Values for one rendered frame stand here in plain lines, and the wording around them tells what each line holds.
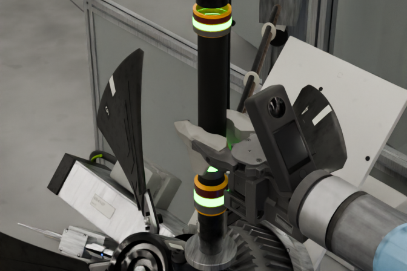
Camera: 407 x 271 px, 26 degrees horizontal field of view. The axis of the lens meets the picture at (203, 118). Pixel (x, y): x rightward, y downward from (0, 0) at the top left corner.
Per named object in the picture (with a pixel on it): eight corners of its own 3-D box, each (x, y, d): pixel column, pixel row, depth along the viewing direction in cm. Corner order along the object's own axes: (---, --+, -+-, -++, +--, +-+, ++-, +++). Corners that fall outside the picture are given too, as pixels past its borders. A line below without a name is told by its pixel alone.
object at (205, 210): (198, 191, 116) (198, 184, 115) (231, 196, 115) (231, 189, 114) (190, 212, 112) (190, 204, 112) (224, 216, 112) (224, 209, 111)
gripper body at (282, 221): (217, 203, 106) (291, 253, 98) (217, 144, 101) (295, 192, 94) (261, 177, 110) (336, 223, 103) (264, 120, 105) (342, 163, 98)
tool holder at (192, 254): (194, 224, 124) (194, 168, 118) (243, 231, 122) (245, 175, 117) (178, 267, 116) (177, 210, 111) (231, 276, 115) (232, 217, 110)
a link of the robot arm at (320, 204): (327, 209, 91) (377, 177, 96) (294, 189, 94) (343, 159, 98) (322, 264, 95) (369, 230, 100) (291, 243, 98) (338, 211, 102)
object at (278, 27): (268, 37, 169) (269, 14, 166) (289, 39, 168) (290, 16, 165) (264, 49, 164) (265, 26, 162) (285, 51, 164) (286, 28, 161)
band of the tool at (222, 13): (197, 20, 102) (197, -3, 100) (234, 24, 101) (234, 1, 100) (189, 37, 99) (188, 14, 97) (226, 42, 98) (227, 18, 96)
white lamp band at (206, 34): (197, 18, 102) (197, 13, 102) (234, 22, 101) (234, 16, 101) (188, 35, 98) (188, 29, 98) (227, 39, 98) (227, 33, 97)
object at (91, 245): (165, 279, 141) (21, 230, 162) (168, 266, 141) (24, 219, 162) (156, 278, 139) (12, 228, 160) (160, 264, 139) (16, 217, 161)
